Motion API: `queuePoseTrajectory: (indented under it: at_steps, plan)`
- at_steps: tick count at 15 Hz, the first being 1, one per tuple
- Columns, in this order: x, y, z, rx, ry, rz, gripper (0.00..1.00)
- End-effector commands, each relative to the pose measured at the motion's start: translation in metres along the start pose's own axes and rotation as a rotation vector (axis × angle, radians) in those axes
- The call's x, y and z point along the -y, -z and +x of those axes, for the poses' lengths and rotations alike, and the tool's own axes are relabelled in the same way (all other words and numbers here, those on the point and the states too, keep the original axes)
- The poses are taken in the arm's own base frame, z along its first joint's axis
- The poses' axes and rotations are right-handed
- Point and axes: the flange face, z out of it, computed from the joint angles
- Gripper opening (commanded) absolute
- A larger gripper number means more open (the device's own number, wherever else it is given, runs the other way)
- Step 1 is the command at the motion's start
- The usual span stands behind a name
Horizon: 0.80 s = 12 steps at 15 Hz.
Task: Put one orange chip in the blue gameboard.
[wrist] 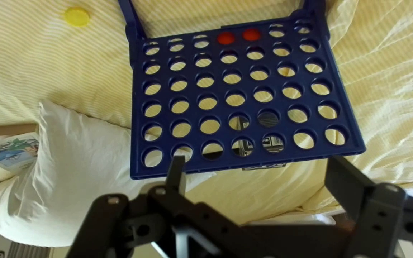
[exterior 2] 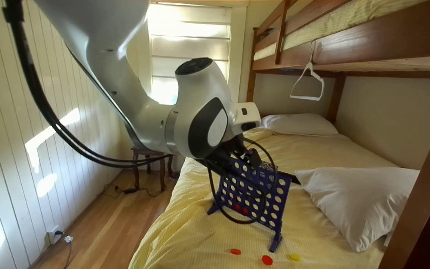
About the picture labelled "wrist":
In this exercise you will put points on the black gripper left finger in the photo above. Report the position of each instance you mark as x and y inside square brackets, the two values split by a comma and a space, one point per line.
[176, 170]

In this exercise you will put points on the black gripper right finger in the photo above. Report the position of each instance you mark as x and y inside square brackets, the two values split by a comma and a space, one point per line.
[348, 187]

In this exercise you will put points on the orange game chip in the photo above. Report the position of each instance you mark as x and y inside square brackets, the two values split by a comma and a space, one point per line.
[252, 35]
[226, 38]

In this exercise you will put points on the blue gameboard with holes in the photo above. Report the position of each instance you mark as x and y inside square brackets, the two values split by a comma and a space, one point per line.
[216, 102]

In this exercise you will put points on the yellow game chip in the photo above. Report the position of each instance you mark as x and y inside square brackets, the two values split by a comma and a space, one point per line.
[78, 16]

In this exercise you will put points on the black patterned cube box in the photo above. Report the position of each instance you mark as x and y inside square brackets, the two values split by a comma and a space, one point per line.
[273, 144]

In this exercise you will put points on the large white pillow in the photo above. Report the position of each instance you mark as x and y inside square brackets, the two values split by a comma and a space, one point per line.
[73, 191]

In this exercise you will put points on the blue printed fabric tag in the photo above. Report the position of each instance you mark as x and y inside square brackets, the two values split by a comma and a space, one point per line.
[14, 153]

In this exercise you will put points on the yellow striped bed sheet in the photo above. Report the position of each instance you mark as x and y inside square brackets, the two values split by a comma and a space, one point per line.
[50, 62]

